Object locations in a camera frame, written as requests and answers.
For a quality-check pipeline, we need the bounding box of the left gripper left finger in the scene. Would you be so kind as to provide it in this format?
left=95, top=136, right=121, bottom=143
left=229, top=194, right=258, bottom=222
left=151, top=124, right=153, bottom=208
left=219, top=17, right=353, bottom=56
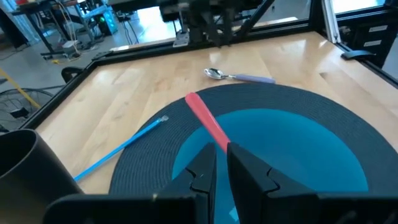
left=155, top=142, right=218, bottom=224

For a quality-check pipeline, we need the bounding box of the black curved handle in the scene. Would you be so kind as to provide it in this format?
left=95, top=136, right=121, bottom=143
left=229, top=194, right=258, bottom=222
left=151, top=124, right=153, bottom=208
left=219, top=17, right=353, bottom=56
left=60, top=65, right=85, bottom=84
left=340, top=49, right=376, bottom=62

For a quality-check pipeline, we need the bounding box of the round dark woven placemat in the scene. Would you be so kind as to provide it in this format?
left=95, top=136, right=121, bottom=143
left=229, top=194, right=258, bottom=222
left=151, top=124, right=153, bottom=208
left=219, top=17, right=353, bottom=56
left=108, top=82, right=398, bottom=224

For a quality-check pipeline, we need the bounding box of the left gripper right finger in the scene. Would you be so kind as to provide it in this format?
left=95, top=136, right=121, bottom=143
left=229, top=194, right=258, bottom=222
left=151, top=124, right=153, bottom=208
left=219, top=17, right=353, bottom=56
left=226, top=142, right=321, bottom=224

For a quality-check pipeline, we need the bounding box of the white power box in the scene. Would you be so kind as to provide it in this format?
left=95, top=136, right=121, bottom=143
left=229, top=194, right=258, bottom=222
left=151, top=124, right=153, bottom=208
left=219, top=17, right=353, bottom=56
left=61, top=39, right=82, bottom=59

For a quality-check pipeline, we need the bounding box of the black floor fan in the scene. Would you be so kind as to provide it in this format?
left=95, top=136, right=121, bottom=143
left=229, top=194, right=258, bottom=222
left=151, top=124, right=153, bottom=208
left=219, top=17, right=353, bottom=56
left=0, top=88, right=54, bottom=132

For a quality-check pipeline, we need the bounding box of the black table frame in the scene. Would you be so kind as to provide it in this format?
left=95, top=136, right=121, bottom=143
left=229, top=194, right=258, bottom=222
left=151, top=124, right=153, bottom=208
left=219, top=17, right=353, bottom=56
left=20, top=0, right=398, bottom=130

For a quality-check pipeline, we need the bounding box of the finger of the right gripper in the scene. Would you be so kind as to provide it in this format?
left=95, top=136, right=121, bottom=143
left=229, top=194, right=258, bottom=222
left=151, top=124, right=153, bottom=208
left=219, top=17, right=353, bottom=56
left=207, top=14, right=223, bottom=48
left=222, top=9, right=234, bottom=46

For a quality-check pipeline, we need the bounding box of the desk with black legs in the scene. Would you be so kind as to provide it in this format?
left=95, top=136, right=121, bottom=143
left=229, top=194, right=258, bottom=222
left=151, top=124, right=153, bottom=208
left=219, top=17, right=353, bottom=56
left=0, top=0, right=105, bottom=60

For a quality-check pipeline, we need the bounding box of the silver aluminium post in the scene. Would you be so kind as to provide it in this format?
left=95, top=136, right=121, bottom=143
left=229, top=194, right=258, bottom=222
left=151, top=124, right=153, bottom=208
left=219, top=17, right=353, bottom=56
left=321, top=0, right=342, bottom=44

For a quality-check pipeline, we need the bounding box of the black cup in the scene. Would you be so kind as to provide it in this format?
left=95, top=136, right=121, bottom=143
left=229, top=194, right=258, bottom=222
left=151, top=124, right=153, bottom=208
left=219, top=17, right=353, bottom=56
left=0, top=129, right=83, bottom=224

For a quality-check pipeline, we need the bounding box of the computer tower with green light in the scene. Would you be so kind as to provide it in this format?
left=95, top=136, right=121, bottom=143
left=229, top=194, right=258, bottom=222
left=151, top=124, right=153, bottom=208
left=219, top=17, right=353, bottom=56
left=95, top=8, right=119, bottom=37

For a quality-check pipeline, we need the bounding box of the black drawer cabinet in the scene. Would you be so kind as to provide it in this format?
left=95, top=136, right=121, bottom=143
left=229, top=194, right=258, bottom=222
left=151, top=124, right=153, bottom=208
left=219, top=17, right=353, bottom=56
left=337, top=14, right=398, bottom=68

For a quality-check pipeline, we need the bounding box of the blue plastic bowl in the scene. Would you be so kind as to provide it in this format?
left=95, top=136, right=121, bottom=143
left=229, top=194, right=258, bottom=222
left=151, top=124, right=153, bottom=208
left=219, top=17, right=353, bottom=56
left=172, top=108, right=369, bottom=224

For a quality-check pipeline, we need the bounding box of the spoon with purple handle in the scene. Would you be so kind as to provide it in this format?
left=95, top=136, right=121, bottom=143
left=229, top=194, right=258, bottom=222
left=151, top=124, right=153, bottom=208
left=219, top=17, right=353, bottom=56
left=203, top=67, right=277, bottom=85

